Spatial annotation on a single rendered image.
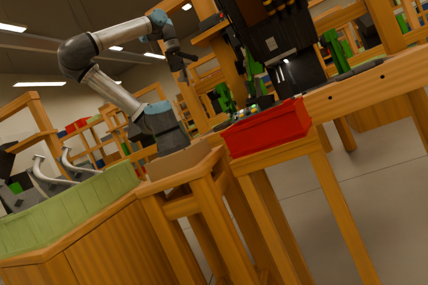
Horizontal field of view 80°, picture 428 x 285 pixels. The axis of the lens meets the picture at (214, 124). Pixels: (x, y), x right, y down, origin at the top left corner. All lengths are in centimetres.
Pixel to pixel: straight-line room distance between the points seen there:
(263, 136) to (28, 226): 100
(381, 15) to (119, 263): 198
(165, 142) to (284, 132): 48
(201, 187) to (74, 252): 61
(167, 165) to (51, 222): 56
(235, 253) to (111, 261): 59
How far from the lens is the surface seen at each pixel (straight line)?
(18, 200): 155
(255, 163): 98
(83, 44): 115
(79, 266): 132
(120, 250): 141
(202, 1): 207
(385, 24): 196
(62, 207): 136
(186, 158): 99
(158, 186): 105
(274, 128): 96
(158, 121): 109
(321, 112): 129
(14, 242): 148
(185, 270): 121
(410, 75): 135
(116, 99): 123
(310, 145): 95
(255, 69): 154
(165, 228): 113
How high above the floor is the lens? 101
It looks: 3 degrees down
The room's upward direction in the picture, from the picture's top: 24 degrees counter-clockwise
